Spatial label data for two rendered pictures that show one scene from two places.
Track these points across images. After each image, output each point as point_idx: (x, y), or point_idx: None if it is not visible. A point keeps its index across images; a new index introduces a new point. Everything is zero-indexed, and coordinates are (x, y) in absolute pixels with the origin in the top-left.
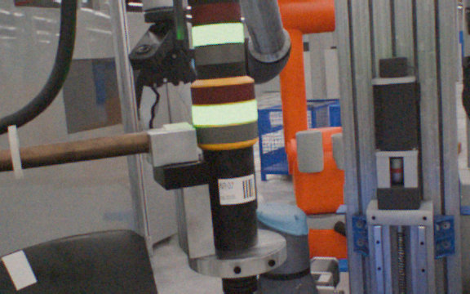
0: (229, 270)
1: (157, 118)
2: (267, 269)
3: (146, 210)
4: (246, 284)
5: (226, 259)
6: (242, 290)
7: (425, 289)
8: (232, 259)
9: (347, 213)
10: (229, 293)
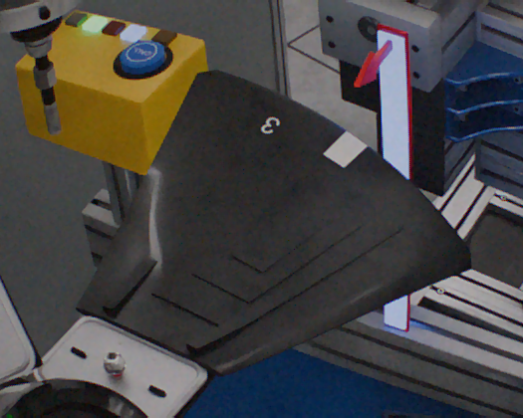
0: None
1: None
2: (39, 23)
3: None
4: (32, 27)
5: None
6: (27, 35)
7: None
8: None
9: None
10: (12, 36)
